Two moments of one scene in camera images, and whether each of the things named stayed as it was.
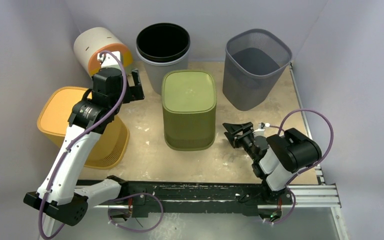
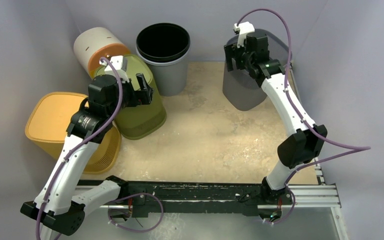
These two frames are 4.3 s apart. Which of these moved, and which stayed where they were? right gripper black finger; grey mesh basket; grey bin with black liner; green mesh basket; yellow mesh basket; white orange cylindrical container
Moved: right gripper black finger; green mesh basket; yellow mesh basket
Stayed: grey mesh basket; white orange cylindrical container; grey bin with black liner
